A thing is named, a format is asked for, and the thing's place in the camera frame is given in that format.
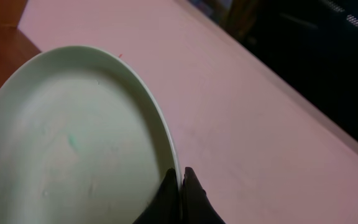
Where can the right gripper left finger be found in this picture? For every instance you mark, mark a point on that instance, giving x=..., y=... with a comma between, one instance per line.
x=165, y=206

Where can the mint plate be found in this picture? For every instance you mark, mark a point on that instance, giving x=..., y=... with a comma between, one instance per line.
x=82, y=140

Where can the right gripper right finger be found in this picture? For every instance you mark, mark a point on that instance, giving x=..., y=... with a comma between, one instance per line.
x=196, y=207

